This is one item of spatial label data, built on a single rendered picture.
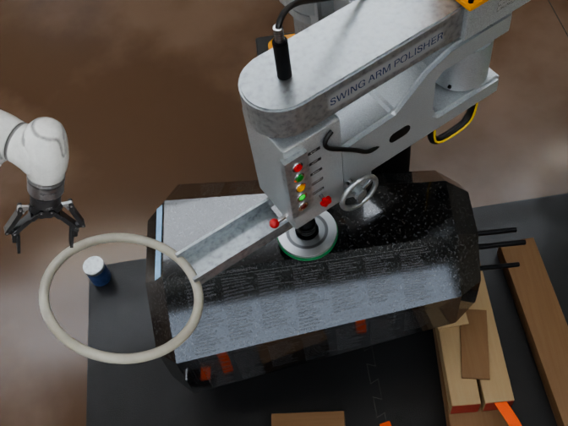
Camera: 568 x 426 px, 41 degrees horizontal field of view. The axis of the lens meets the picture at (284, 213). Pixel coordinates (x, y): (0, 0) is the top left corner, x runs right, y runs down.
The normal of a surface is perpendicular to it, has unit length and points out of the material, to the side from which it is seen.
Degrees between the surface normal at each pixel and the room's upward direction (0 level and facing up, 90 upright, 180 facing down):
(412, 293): 45
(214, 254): 2
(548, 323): 0
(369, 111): 4
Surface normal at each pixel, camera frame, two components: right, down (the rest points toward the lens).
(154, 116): -0.10, -0.53
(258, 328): 0.01, 0.22
